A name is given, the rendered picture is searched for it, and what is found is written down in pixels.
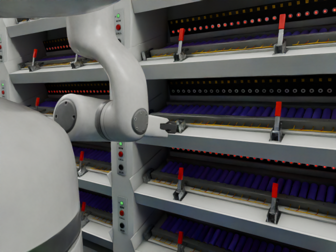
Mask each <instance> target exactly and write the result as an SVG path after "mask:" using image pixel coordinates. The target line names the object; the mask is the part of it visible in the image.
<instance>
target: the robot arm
mask: <svg viewBox="0 0 336 252"><path fill-rule="evenodd" d="M119 1H120V0H0V18H56V17H65V18H66V32H67V39H68V42H69V45H70V48H71V49H72V50H73V52H74V53H76V54H77V55H79V56H82V57H85V58H89V59H93V60H96V61H97V62H99V63H100V64H101V66H102V67H103V68H104V70H105V72H106V74H107V76H108V78H109V81H110V85H111V91H112V100H106V99H100V98H94V97H89V96H84V95H78V94H73V93H69V94H66V95H64V96H63V97H61V98H60V99H59V101H58V102H57V104H56V106H55V108H54V112H53V119H51V118H49V117H48V116H46V115H44V114H42V113H41V112H39V111H36V110H34V109H32V108H29V107H27V106H25V105H22V104H19V103H16V102H13V101H11V100H8V99H5V98H2V97H0V252H84V251H83V237H82V225H81V207H80V195H79V184H78V173H77V166H76V160H75V155H74V151H73V147H72V143H71V141H84V142H135V141H138V140H140V139H141V138H142V137H148V138H167V137H168V134H176V130H177V123H176V122H174V121H169V120H168V119H167V118H164V117H159V116H154V115H149V102H148V89H147V82H146V78H145V74H144V72H143V69H142V67H141V65H140V64H139V62H138V61H137V59H136V58H135V57H134V55H133V54H132V53H131V52H130V51H129V50H128V49H127V48H126V47H125V46H124V45H123V44H122V43H121V42H120V41H119V40H118V39H117V37H116V33H115V16H114V4H115V3H118V2H119Z"/></svg>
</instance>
